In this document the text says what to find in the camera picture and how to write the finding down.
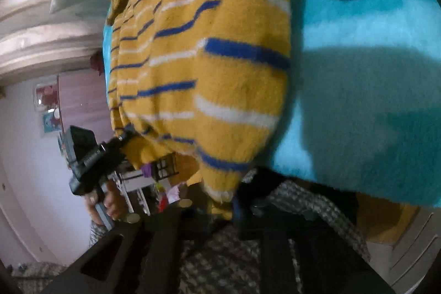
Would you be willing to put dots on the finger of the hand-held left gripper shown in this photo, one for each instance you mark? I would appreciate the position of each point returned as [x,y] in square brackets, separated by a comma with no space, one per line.
[115,144]

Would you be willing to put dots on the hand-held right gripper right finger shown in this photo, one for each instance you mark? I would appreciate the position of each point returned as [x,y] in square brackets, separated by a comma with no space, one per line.
[275,245]

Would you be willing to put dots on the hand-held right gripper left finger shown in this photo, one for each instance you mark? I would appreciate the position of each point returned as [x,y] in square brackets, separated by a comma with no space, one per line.
[162,245]

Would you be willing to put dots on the yellow striped fleece sweater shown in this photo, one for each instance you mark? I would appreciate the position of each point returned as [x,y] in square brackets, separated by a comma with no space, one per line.
[206,66]

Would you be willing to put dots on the person's left forearm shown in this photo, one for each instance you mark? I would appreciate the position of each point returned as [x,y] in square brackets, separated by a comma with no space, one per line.
[98,233]

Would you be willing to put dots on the person's left hand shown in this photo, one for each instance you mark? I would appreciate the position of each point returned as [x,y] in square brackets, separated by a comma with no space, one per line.
[112,202]

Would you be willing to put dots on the purple object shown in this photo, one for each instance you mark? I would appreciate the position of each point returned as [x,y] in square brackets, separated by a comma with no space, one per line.
[148,170]

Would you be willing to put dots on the white shelf unit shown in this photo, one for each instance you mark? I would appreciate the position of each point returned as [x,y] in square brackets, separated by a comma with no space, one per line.
[136,187]

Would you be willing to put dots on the pink wooden cabinet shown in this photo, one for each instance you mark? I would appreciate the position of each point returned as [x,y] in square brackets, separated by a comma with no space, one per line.
[84,104]

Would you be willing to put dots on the black lantern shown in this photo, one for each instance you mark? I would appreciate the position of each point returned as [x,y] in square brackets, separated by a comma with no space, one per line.
[165,167]

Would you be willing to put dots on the yellow cloth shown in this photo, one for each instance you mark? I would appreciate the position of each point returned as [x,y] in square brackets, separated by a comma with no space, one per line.
[382,218]

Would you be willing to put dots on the white panelled furniture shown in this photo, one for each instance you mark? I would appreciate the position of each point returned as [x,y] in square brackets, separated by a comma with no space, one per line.
[410,245]

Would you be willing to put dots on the turquoise fleece blanket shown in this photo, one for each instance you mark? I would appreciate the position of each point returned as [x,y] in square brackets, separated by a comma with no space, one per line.
[361,80]

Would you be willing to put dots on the blue wall picture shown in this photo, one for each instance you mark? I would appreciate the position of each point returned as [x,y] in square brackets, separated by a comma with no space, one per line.
[51,121]

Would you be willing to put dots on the red wall picture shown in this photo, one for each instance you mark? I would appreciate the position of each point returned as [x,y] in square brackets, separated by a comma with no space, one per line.
[45,95]

